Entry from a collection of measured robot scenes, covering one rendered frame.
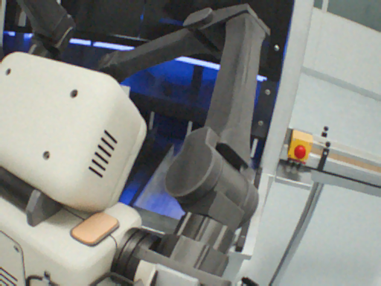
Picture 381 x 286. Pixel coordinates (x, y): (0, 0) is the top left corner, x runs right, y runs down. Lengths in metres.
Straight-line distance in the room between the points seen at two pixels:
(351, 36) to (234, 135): 5.40
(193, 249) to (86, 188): 0.13
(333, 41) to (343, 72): 0.49
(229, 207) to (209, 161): 0.06
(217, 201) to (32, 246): 0.23
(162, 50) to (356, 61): 5.20
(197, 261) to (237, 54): 0.35
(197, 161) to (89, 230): 0.16
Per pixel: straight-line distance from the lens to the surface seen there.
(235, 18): 0.77
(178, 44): 0.89
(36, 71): 0.49
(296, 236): 1.67
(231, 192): 0.52
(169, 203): 1.13
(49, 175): 0.43
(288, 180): 1.36
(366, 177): 1.50
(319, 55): 5.94
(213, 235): 0.49
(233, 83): 0.64
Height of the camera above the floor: 1.55
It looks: 28 degrees down
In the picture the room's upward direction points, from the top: 11 degrees clockwise
